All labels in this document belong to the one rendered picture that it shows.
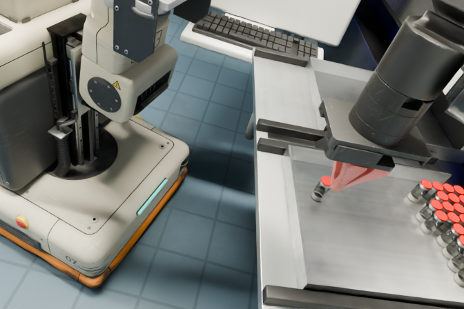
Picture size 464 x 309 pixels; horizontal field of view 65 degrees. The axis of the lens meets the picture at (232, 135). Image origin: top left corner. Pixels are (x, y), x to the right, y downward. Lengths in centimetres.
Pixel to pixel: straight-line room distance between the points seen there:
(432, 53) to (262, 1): 100
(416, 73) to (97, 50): 74
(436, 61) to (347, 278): 37
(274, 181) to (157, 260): 93
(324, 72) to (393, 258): 52
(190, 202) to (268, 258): 113
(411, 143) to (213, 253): 125
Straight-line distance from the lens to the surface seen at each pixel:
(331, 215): 65
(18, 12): 109
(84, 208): 129
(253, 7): 129
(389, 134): 36
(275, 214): 61
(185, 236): 157
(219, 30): 114
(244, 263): 157
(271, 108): 80
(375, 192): 74
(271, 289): 52
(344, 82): 100
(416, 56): 32
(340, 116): 37
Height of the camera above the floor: 135
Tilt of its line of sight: 42 degrees down
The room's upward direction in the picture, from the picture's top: 18 degrees clockwise
